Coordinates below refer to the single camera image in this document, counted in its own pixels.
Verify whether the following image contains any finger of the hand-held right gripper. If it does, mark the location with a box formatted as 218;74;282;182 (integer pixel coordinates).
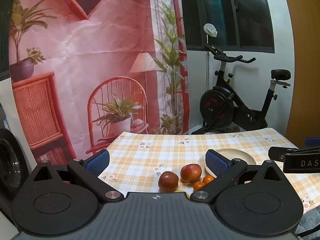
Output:
305;137;320;149
269;146;298;161

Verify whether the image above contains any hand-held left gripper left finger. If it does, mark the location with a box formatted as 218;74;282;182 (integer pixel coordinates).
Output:
25;149;125;204

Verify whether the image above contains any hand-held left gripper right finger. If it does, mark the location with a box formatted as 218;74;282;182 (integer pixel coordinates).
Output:
189;149;288;204

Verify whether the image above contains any beige round plate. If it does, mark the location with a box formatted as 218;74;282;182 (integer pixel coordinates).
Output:
204;149;256;178

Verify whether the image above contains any light red apple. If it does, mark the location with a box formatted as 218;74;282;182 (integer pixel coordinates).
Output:
180;164;202;183

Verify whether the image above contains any dark red apple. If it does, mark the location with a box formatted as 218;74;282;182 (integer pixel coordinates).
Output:
158;171;179;192

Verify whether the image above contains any orange checked tablecloth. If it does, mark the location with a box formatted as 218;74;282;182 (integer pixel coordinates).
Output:
97;128;316;215

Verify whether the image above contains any black exercise bike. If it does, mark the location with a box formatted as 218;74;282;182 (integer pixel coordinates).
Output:
191;44;292;135

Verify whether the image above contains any orange wooden door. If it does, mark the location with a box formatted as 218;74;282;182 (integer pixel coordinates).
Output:
281;0;320;150

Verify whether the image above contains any white washing machine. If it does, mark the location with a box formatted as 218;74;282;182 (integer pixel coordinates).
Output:
0;77;38;240

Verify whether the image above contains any metal pole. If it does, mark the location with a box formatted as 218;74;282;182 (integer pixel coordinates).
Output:
205;36;209;92

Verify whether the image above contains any pink printed backdrop cloth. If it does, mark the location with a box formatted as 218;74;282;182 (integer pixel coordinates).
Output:
9;0;190;165

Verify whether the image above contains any white cloth cap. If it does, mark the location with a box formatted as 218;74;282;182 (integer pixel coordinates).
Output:
203;23;218;37

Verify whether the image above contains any dark framed window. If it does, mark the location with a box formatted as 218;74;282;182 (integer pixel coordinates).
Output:
180;0;275;54

